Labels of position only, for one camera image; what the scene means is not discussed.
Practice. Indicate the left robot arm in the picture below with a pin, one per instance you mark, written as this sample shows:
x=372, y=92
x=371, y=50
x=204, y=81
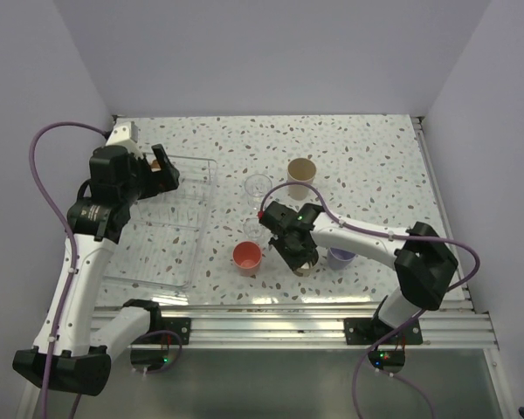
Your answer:
x=67, y=356

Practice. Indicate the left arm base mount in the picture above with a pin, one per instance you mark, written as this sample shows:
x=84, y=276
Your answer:
x=172, y=330

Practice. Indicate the steel cup brown base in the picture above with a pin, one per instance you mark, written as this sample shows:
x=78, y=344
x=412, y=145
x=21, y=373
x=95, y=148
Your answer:
x=306, y=269

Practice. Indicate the aluminium rail frame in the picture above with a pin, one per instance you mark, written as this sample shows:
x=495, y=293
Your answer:
x=369, y=167

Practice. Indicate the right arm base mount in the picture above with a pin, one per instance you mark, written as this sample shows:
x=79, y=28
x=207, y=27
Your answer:
x=375, y=334

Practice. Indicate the pink plastic cup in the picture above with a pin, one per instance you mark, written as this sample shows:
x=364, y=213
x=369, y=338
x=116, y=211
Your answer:
x=247, y=257

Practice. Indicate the clear plastic dish rack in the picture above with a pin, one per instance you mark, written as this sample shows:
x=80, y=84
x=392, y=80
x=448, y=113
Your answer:
x=159, y=247

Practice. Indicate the tall beige cup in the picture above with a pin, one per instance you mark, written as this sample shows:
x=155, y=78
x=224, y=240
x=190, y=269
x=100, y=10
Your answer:
x=300, y=170

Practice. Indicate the brown-band steel cup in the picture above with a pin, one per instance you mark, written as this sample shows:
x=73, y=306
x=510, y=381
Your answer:
x=155, y=165

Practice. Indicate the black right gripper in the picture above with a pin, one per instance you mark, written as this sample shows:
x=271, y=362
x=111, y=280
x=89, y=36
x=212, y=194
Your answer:
x=293, y=261

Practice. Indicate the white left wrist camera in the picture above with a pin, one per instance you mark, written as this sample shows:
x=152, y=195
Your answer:
x=125, y=135

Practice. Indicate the small clear plastic cup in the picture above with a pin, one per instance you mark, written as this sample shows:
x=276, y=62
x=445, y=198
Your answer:
x=254, y=230

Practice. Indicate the large clear plastic cup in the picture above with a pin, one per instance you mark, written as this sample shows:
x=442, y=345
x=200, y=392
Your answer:
x=256, y=187

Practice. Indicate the lavender plastic cup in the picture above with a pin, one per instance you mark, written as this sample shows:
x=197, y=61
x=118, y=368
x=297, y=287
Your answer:
x=338, y=259

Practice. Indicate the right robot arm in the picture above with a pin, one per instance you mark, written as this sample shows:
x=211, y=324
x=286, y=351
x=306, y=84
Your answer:
x=423, y=264

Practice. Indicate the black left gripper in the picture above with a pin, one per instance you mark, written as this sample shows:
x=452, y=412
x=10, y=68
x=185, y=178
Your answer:
x=162, y=181

